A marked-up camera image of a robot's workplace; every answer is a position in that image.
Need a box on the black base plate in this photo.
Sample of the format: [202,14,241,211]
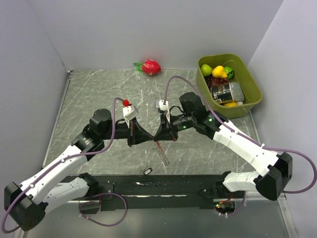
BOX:
[76,175,244,211]

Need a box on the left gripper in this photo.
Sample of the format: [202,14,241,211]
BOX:
[101,116,153,147]

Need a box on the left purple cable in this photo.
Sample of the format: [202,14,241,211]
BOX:
[0,97,128,234]

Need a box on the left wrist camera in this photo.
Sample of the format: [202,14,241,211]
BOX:
[122,99,139,127]

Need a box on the green lime toy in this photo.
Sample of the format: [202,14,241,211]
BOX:
[200,64,212,77]

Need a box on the dark red grapes toy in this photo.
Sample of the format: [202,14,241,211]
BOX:
[205,75,230,88]

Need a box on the yellow pear toy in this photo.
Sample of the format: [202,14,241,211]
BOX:
[212,65,227,78]

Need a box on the red and silver key organizer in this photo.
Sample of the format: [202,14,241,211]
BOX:
[155,142,170,166]

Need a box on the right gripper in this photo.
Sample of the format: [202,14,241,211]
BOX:
[153,112,196,141]

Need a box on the green watermelon toy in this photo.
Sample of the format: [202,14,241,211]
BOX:
[224,66,234,79]

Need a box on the small black key fob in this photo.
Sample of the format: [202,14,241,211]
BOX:
[143,168,153,176]

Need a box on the red dragon fruit toy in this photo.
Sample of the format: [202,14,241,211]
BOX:
[133,59,161,76]

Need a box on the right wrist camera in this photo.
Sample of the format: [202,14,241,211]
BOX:
[155,100,170,121]

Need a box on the black labelled cup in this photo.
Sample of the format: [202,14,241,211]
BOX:
[211,82,245,104]

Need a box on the aluminium rail frame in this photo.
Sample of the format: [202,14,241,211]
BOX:
[23,193,287,206]

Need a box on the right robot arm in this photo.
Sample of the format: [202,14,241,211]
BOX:
[154,92,293,201]

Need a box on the yellow lemon toy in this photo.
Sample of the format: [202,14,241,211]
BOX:
[223,102,237,107]

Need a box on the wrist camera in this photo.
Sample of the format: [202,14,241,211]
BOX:
[122,99,139,127]
[155,100,170,121]

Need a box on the olive green plastic bin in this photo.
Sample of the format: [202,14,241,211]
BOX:
[196,54,262,119]

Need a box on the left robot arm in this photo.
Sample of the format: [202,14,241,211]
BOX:
[1,106,153,234]

